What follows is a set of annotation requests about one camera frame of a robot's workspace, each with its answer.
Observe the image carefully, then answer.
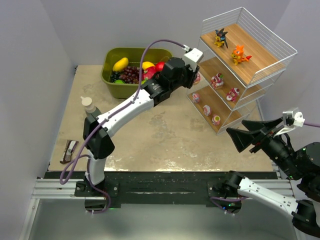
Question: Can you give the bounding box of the pink bear strawberry toy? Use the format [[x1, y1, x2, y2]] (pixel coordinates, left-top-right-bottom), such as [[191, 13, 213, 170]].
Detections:
[[193, 73, 201, 85]]

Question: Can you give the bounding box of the pink toy green top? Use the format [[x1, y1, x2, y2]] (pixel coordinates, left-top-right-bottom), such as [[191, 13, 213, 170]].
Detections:
[[211, 114, 221, 126]]

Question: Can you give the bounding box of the pink toy blue trim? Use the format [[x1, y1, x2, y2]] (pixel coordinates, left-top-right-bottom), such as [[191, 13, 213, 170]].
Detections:
[[191, 92, 200, 103]]

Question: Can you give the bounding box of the pink red bear toy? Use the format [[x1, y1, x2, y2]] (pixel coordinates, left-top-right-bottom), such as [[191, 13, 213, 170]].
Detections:
[[226, 87, 240, 103]]

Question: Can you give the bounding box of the pink strawberry cake toy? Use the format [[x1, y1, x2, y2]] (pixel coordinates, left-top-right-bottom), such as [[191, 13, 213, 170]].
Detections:
[[211, 73, 224, 89]]

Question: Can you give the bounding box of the pink toy white belly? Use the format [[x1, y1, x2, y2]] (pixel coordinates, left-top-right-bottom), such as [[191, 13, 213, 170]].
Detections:
[[203, 104, 212, 116]]

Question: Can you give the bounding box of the black cat toy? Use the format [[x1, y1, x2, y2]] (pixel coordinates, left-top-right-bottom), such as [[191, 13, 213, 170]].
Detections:
[[214, 28, 228, 48]]

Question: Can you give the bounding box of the orange fox toy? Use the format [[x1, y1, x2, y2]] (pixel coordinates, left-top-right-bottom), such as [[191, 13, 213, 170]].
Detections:
[[231, 45, 252, 65]]

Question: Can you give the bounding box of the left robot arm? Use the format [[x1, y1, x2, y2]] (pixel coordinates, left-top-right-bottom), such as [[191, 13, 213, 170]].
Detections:
[[83, 57, 200, 194]]

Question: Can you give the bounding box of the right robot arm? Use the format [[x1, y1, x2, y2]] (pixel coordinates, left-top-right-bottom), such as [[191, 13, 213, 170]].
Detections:
[[222, 118, 320, 237]]

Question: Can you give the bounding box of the red apple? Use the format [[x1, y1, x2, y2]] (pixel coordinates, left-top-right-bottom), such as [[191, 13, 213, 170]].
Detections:
[[155, 61, 165, 72]]

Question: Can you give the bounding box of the pink dragon fruit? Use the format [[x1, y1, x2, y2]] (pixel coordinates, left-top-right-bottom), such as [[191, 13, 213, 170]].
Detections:
[[142, 66, 157, 81]]

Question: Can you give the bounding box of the yellow lemon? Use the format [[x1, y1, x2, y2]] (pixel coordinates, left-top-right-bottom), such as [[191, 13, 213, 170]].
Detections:
[[142, 61, 155, 70]]

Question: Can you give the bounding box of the purple grape bunch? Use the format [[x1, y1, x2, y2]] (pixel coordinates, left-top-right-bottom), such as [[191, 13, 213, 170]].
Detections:
[[120, 66, 140, 84]]

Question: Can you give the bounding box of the yellow mango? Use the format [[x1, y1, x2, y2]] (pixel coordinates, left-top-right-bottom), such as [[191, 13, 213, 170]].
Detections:
[[112, 57, 129, 72]]

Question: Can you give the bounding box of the dark blue grape bunch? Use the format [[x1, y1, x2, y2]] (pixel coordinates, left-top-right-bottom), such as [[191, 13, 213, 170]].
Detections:
[[110, 71, 121, 83]]

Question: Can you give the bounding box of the olive green plastic bin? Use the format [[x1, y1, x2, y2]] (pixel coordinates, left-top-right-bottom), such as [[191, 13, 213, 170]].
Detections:
[[101, 47, 172, 99]]

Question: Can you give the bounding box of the grey bottle beige cap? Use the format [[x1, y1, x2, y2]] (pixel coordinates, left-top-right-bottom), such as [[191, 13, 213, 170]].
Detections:
[[80, 96, 102, 118]]

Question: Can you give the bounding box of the brown snack bar wrapper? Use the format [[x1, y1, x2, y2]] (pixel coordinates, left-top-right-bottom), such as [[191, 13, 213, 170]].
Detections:
[[59, 139, 79, 165]]

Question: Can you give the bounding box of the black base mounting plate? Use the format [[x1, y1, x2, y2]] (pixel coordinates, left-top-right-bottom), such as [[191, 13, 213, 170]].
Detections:
[[74, 171, 252, 210]]

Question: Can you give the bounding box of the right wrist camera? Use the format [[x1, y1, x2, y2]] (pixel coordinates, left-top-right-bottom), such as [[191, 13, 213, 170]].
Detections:
[[275, 107, 305, 136]]

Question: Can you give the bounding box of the white wire wooden shelf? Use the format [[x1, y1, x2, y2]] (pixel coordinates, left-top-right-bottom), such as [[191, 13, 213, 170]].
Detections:
[[187, 7, 298, 134]]

